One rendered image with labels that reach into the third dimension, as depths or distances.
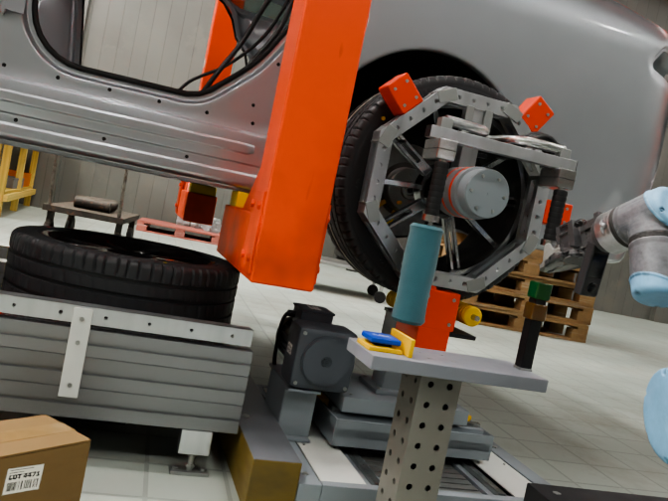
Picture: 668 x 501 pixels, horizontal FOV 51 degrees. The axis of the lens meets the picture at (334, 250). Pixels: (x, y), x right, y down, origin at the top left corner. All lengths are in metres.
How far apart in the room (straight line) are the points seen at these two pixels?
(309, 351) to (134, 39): 8.78
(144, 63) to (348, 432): 8.75
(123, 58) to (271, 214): 8.78
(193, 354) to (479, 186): 0.84
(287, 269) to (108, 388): 0.52
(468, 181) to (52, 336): 1.08
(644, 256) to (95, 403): 1.26
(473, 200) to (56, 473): 1.14
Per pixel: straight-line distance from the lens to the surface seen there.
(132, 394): 1.80
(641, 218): 1.44
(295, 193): 1.68
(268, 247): 1.67
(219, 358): 1.79
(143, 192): 10.23
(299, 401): 2.00
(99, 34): 10.44
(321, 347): 1.91
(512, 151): 1.82
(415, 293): 1.80
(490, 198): 1.85
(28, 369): 1.79
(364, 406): 2.02
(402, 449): 1.61
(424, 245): 1.79
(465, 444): 2.16
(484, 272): 2.02
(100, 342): 1.76
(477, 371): 1.57
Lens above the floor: 0.72
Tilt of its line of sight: 3 degrees down
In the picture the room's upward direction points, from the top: 12 degrees clockwise
